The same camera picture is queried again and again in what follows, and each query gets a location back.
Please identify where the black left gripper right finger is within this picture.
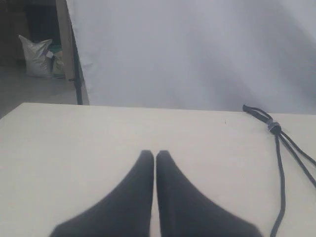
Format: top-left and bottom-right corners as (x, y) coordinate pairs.
(156, 151), (262, 237)

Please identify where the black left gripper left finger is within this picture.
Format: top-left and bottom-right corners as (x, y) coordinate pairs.
(51, 150), (154, 237)

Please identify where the black rope strand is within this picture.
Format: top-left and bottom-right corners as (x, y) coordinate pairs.
(242, 104), (286, 237)
(246, 106), (316, 188)

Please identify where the clear tape piece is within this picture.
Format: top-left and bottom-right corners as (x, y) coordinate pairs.
(266, 119), (281, 133)

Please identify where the white backdrop cloth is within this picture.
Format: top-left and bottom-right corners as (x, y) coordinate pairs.
(67, 0), (316, 114)

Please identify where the black backdrop stand pole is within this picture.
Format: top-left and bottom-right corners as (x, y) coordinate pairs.
(71, 26), (83, 105)

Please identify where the white woven sack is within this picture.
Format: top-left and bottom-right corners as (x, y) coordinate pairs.
(18, 35), (53, 78)

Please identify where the green printed sack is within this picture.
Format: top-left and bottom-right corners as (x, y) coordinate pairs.
(48, 45), (65, 78)

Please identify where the wooden beam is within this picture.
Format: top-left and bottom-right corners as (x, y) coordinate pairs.
(55, 0), (90, 105)

